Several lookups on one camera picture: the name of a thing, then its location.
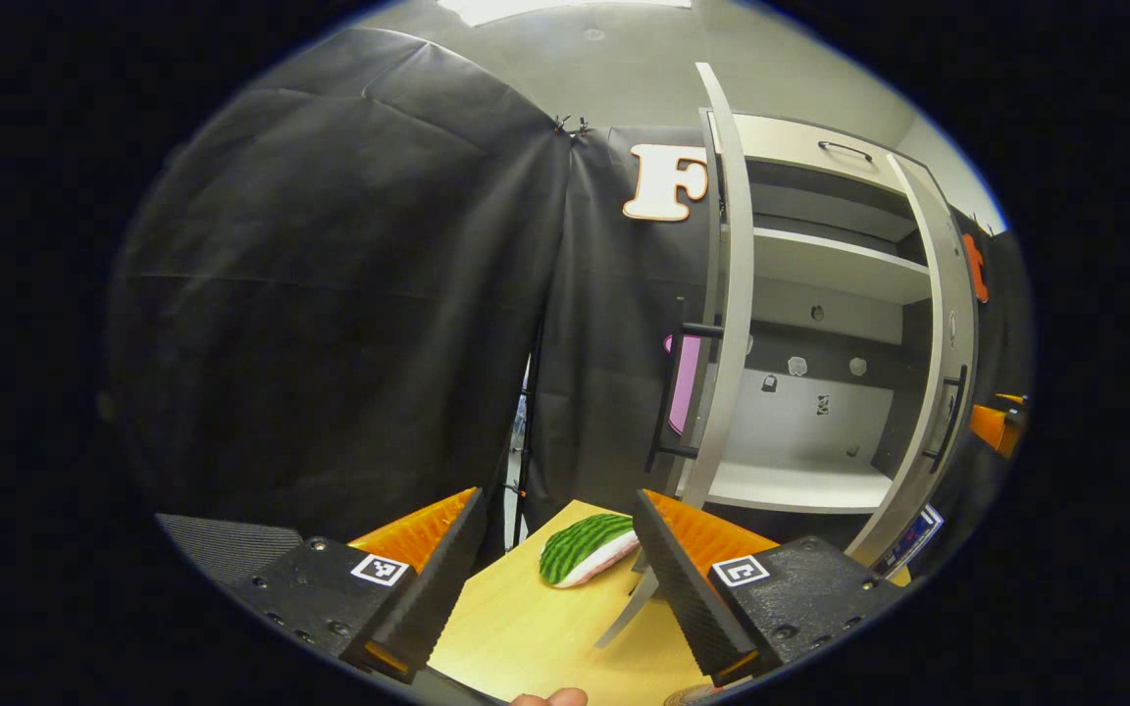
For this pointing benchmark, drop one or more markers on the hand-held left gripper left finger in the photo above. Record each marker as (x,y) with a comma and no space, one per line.
(437,588)

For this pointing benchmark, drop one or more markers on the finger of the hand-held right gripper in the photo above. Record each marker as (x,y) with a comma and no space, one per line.
(987,429)
(1011,397)

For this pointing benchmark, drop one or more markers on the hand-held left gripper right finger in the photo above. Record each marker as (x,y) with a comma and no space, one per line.
(683,598)

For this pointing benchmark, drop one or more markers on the white cabinet door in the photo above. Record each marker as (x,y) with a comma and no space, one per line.
(933,294)
(734,294)

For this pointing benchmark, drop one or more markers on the white and grey cabinet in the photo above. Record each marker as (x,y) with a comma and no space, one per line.
(791,422)

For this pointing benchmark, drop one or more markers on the white cabinet shelf board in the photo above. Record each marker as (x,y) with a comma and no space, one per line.
(791,485)
(840,260)

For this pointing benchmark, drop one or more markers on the white cabinet drawer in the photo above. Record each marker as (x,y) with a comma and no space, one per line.
(791,142)

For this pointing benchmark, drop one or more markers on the watermelon slice toy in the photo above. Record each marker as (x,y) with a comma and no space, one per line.
(580,544)

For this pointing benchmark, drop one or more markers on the blue and white box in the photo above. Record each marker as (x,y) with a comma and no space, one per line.
(913,539)

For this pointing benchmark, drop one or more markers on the black binder clip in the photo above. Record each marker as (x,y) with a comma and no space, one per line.
(572,126)

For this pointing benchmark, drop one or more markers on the round ceiling sensor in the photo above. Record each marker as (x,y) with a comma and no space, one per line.
(593,34)

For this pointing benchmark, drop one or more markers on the ceiling light panel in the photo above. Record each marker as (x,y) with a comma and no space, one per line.
(565,8)

